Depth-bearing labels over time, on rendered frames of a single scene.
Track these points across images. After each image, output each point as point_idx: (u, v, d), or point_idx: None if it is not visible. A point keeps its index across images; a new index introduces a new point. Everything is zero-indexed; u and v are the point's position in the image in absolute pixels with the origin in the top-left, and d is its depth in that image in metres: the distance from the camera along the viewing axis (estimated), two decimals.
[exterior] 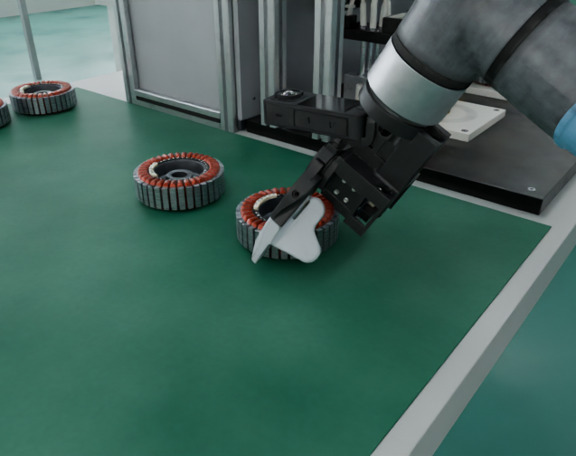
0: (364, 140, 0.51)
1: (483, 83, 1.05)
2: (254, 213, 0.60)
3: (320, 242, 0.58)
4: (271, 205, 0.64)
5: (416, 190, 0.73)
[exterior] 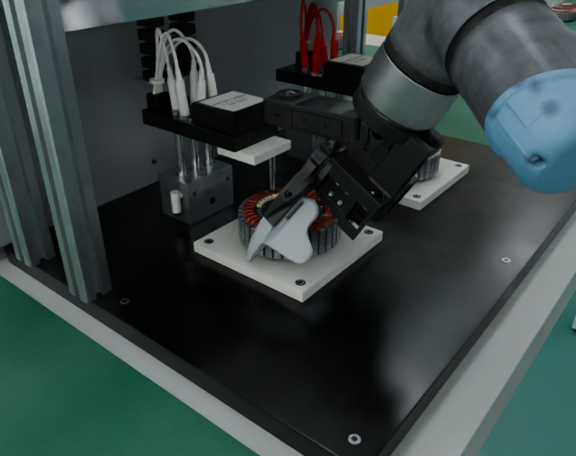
0: (358, 143, 0.50)
1: None
2: (256, 210, 0.61)
3: (315, 244, 0.57)
4: None
5: (182, 417, 0.44)
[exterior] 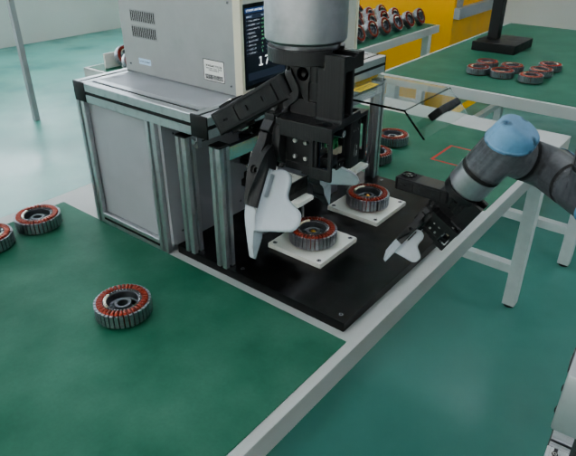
0: (293, 94, 0.53)
1: (353, 207, 1.46)
2: (297, 228, 1.31)
3: (325, 243, 1.28)
4: (306, 224, 1.34)
5: (275, 310, 1.15)
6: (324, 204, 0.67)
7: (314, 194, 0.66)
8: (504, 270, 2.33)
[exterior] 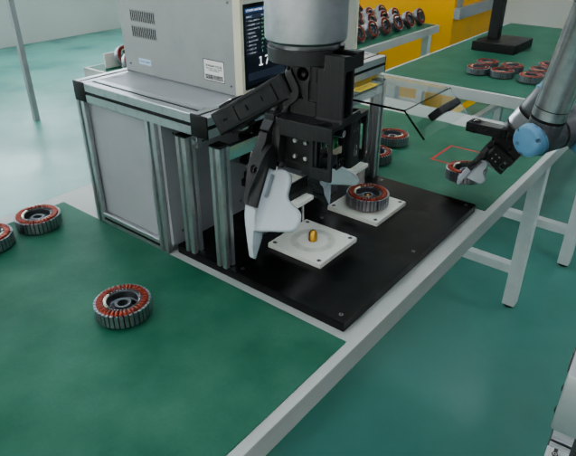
0: (293, 94, 0.53)
1: (359, 210, 1.45)
2: (454, 167, 1.57)
3: None
4: (457, 166, 1.60)
5: (275, 310, 1.15)
6: (324, 204, 0.67)
7: (314, 194, 0.66)
8: (504, 270, 2.33)
